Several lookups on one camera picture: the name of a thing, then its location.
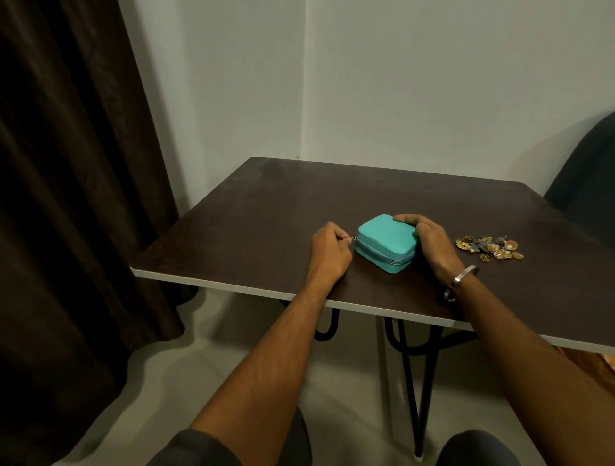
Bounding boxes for silver metal bracelet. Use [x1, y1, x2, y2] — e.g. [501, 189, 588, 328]
[443, 265, 480, 303]

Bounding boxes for person's right hand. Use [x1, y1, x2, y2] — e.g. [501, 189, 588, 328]
[393, 214, 467, 290]

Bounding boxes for black hairpin table leg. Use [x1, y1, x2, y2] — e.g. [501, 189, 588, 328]
[384, 317, 479, 462]
[280, 300, 341, 342]

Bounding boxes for person's right forearm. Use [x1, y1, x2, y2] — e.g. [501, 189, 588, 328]
[446, 273, 615, 466]

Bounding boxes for dark brown curtain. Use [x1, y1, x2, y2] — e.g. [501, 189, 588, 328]
[0, 0, 199, 466]

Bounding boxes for person's left hand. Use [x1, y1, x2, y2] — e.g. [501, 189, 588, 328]
[307, 222, 355, 290]

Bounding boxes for orange cloth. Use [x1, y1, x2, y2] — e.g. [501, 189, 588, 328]
[556, 346, 615, 386]

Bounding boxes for person's dark trousers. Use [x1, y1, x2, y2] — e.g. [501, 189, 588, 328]
[278, 407, 523, 466]

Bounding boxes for person's left forearm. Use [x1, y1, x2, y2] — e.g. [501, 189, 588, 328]
[190, 281, 333, 447]

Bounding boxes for teal zippered jewelry case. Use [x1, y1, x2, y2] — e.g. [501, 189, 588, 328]
[354, 214, 418, 275]

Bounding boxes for dark upholstered chair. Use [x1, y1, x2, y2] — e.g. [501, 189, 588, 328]
[544, 111, 615, 250]

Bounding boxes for person's grey sleeve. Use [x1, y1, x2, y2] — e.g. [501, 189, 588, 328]
[146, 428, 242, 466]

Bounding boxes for pile of gold jewelry pieces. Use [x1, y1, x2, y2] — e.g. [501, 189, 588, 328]
[455, 234, 525, 263]

